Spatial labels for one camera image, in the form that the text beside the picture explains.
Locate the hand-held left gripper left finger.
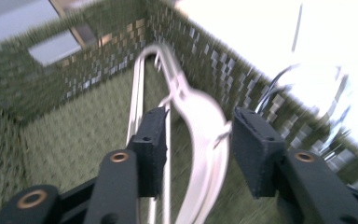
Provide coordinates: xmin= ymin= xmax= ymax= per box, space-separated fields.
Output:
xmin=126 ymin=106 xmax=170 ymax=199

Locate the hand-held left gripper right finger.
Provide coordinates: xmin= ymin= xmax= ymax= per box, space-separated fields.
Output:
xmin=231 ymin=107 xmax=286 ymax=200

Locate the beige clothes hanger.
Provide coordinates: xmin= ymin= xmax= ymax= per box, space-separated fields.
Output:
xmin=125 ymin=43 xmax=353 ymax=224

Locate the green woven basket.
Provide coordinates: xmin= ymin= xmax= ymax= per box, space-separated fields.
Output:
xmin=0 ymin=0 xmax=358 ymax=224

